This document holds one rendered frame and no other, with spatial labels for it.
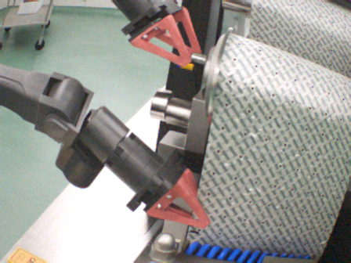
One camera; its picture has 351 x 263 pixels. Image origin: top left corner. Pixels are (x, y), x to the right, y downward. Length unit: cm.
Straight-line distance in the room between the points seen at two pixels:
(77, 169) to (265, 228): 27
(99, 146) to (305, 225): 31
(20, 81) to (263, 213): 39
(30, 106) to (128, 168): 17
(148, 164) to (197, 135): 10
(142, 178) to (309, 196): 23
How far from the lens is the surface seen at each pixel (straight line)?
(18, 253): 112
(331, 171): 99
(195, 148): 109
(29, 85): 102
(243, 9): 124
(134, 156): 101
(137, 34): 105
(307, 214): 102
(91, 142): 102
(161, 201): 103
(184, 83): 135
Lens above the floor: 155
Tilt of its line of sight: 21 degrees down
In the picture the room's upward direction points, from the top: 10 degrees clockwise
